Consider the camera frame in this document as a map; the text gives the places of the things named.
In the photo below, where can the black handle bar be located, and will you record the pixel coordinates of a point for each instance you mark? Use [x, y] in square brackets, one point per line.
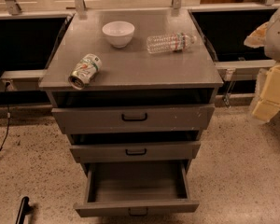
[24, 210]

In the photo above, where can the grey open bottom drawer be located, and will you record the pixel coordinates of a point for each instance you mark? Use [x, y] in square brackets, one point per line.
[136, 189]

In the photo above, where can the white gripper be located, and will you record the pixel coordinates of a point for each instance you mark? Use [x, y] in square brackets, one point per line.
[278, 37]

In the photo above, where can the white ceramic bowl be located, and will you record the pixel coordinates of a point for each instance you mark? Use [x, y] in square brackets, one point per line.
[118, 33]

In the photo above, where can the grey drawer cabinet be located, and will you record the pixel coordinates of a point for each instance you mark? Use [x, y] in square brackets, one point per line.
[131, 76]

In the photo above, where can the clear plastic water bottle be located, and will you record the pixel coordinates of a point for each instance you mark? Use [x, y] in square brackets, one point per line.
[172, 42]

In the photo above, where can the green white soda can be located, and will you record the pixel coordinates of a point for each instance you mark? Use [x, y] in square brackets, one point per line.
[85, 70]

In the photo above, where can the grey middle drawer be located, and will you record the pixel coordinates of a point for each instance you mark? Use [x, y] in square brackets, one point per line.
[162, 151]

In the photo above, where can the grey top drawer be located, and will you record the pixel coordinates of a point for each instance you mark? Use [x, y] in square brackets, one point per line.
[133, 119]

